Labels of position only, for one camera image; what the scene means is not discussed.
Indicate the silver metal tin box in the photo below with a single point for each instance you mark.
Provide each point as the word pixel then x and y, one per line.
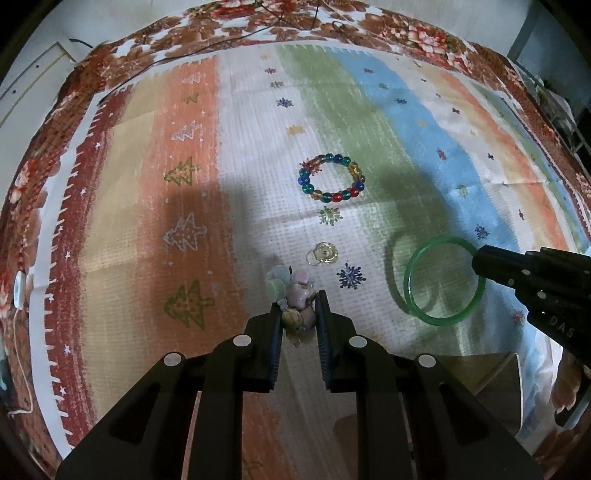
pixel 498 383

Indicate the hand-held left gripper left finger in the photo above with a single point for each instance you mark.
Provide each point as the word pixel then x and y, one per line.
pixel 276 350

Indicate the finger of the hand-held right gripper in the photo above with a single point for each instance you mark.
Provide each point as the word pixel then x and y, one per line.
pixel 501 265
pixel 563 265

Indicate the person's right hand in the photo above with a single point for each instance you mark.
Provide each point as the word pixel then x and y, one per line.
pixel 572 383

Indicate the small gold charm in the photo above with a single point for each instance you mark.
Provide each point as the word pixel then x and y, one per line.
pixel 328 254

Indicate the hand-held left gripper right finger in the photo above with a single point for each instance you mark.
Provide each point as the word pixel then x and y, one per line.
pixel 323 341

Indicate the red floral blanket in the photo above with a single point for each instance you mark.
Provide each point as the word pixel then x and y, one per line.
pixel 207 27

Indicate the metal rack frame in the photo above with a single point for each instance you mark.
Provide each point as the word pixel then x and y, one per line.
pixel 524 32

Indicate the green jade bangle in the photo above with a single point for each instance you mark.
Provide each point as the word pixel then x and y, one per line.
pixel 438 320

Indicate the white bed headboard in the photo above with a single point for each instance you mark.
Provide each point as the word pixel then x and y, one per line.
pixel 32 78

